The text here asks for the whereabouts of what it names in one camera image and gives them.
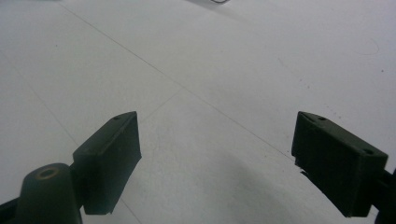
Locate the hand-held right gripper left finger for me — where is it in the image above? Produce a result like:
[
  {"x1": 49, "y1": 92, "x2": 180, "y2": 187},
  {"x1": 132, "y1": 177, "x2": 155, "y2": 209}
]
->
[{"x1": 72, "y1": 110, "x2": 143, "y2": 216}]

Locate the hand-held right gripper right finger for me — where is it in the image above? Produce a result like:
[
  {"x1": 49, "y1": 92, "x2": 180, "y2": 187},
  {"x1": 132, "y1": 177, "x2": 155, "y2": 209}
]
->
[{"x1": 290, "y1": 110, "x2": 389, "y2": 218}]

